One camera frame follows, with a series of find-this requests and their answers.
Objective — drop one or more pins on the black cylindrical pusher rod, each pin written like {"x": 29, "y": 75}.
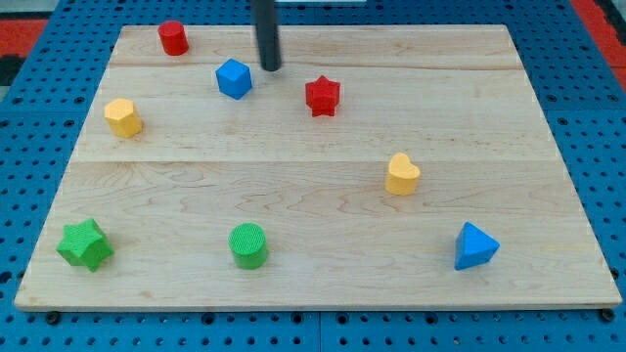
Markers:
{"x": 266, "y": 24}

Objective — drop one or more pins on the red star block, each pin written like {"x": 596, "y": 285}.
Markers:
{"x": 322, "y": 96}

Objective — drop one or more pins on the light wooden board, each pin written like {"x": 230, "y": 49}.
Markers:
{"x": 454, "y": 98}

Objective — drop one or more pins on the green star block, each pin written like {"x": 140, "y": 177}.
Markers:
{"x": 85, "y": 244}

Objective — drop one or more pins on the blue cube block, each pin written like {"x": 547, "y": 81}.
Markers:
{"x": 234, "y": 79}

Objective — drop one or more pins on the red cylinder block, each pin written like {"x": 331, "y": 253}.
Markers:
{"x": 173, "y": 38}

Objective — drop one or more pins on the yellow hexagon block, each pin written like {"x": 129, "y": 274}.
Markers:
{"x": 123, "y": 118}

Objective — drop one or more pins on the yellow heart block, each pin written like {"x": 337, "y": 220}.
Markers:
{"x": 402, "y": 176}

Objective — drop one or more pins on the green cylinder block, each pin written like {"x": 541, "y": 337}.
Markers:
{"x": 248, "y": 246}

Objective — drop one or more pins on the blue triangle block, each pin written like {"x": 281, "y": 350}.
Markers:
{"x": 473, "y": 247}

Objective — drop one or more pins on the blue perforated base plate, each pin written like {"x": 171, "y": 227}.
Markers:
{"x": 48, "y": 100}

